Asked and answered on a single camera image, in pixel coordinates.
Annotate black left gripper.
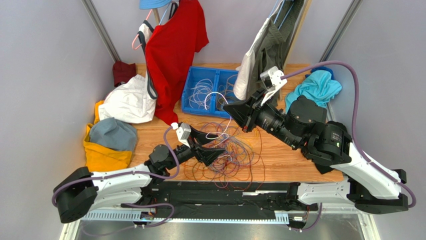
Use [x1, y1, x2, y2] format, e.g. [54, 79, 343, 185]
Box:
[165, 125, 226, 171]

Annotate white cable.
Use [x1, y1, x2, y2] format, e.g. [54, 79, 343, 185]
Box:
[203, 92, 233, 141]

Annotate coloured wires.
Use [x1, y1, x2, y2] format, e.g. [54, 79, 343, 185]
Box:
[181, 119, 266, 191]

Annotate pale wire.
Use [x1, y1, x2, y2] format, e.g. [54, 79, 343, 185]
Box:
[187, 78, 215, 111]

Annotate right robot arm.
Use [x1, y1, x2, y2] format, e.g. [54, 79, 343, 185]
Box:
[223, 90, 409, 215]

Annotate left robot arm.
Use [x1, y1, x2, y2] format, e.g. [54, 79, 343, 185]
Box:
[51, 122, 226, 224]

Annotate blue divided plastic bin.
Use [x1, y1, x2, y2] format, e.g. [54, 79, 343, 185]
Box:
[181, 66, 238, 119]

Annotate olive green hanging garment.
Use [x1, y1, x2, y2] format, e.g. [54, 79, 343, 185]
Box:
[246, 0, 305, 97]

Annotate turquoise cloth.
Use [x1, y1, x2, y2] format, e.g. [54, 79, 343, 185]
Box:
[285, 70, 343, 113]

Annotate white cloth with black trim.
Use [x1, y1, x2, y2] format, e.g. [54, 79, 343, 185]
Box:
[98, 20, 159, 125]

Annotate red t-shirt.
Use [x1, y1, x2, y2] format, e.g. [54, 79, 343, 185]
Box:
[145, 0, 209, 125]

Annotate dark blue cloth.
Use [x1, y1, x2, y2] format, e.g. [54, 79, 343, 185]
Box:
[304, 66, 336, 80]

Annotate grey-blue cloth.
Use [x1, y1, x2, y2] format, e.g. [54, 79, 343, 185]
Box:
[89, 117, 138, 152]

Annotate yellow cloth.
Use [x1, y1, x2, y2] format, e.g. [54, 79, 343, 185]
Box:
[83, 100, 133, 172]

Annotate dark red cloth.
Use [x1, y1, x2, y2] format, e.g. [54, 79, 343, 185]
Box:
[112, 61, 137, 87]

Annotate wooden pole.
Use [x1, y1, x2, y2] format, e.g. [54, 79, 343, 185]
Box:
[283, 0, 312, 69]

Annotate pink hanger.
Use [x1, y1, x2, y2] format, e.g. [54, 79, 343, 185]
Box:
[131, 9, 154, 51]

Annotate blue hat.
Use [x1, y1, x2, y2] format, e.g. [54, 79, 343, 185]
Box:
[139, 0, 172, 10]

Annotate coiled black cable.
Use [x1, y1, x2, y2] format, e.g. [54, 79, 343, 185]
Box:
[216, 78, 241, 111]

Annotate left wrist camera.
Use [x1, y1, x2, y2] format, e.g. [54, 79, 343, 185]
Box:
[171, 122, 192, 147]

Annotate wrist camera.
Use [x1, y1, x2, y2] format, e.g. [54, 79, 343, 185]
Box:
[259, 66, 288, 106]
[171, 122, 192, 147]

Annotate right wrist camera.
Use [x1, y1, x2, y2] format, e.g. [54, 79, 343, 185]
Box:
[259, 66, 288, 106]

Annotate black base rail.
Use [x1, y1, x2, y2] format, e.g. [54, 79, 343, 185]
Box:
[79, 180, 372, 225]

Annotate metal corner rail right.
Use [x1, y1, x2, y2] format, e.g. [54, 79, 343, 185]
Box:
[319, 0, 363, 62]

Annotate metal corner rail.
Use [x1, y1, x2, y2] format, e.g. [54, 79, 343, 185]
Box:
[319, 0, 363, 62]
[81, 0, 121, 62]

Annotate metal corner rail left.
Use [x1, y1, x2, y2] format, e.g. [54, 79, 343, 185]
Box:
[81, 0, 121, 62]

